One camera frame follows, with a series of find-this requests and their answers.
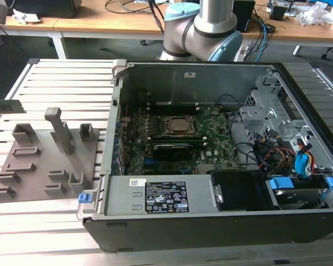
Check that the green RAM stick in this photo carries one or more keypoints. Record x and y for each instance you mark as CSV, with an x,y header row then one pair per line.
x,y
5,106
177,137

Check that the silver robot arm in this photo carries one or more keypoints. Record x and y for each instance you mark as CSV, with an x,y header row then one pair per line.
x,y
211,19

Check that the silver CPU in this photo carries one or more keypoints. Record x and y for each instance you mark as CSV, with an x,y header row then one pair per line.
x,y
181,123

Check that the black graphics card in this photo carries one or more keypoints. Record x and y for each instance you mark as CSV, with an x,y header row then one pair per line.
x,y
172,152

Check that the green motherboard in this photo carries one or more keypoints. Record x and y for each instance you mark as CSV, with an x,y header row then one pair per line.
x,y
213,138

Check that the white sticker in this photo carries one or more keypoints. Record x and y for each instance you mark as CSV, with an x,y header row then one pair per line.
x,y
189,74

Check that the grey power supply unit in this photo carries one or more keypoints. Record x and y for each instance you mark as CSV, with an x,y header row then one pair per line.
x,y
119,196

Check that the metal drive cage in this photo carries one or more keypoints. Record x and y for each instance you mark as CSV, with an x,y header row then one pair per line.
x,y
258,116

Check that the black plastic shroud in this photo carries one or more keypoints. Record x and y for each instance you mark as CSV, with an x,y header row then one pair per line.
x,y
241,191

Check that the black and grey PC case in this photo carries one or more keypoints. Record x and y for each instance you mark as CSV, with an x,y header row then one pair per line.
x,y
183,232

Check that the blue case release latch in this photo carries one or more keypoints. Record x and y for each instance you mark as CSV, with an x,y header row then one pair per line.
x,y
83,198

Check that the white power strip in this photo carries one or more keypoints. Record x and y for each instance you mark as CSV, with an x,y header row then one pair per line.
x,y
242,52

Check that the grey parts rack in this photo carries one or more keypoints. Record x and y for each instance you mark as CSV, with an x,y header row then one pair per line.
x,y
41,163

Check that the black box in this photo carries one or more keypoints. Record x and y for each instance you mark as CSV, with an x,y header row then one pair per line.
x,y
243,15

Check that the hard disk blue carrier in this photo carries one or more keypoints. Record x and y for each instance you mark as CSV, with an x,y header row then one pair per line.
x,y
297,194

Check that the small black device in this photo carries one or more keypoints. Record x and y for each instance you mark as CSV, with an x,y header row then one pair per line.
x,y
278,12

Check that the black monitor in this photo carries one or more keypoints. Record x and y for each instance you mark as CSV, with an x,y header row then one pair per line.
x,y
50,8

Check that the crumpled white paper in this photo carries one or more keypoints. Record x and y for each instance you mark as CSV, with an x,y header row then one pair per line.
x,y
26,16

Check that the clear plastic bags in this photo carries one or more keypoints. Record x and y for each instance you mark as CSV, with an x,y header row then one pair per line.
x,y
316,14

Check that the wooden desk white frame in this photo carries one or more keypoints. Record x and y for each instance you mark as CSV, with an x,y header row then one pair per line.
x,y
22,26
113,22

